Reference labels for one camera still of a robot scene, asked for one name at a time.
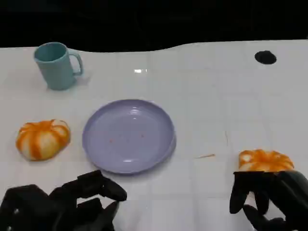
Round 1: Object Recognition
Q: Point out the orange and white bread roll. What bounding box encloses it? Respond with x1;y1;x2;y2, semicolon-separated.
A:
15;119;71;161
238;149;295;173

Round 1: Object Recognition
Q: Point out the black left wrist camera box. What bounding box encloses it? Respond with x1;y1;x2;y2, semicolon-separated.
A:
0;184;52;231

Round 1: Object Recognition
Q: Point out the lilac plate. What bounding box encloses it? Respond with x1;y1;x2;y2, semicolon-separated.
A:
82;99;178;176

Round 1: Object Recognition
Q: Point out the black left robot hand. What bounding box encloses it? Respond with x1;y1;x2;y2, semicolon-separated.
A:
48;169;128;231

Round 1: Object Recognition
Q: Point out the black round table grommet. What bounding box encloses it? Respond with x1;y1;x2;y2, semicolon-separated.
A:
254;50;277;65

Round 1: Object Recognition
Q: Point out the pale green mug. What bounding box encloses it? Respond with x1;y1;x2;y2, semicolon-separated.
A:
33;42;84;91

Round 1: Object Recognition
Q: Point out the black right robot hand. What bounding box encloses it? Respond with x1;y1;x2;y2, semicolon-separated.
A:
229;169;308;231

